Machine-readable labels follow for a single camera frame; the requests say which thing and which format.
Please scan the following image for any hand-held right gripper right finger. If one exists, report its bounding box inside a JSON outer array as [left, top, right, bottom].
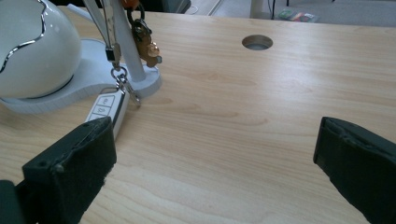
[[312, 116, 396, 224]]

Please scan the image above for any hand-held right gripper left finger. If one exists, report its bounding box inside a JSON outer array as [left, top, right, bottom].
[[21, 116, 118, 224]]

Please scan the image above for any white car key with strap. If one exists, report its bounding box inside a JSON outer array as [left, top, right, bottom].
[[81, 0, 142, 142]]

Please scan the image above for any white key stand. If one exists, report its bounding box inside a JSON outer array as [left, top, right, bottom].
[[0, 0, 163, 115]]

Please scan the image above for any orange and green keychain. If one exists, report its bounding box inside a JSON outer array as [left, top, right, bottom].
[[120, 0, 163, 68]]

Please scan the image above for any white egg-shaped bowl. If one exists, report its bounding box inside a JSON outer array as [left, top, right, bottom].
[[0, 0, 82, 100]]

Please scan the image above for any colourful packet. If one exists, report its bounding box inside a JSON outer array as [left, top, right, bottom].
[[277, 8, 319, 23]]

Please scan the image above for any light wooden furniture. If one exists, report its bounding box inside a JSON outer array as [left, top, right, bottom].
[[249, 0, 265, 19]]

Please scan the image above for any dark cabinet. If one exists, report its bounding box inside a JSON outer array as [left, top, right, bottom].
[[146, 0, 192, 15]]

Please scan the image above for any round table cable hole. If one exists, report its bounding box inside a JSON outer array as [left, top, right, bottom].
[[241, 34, 275, 51]]

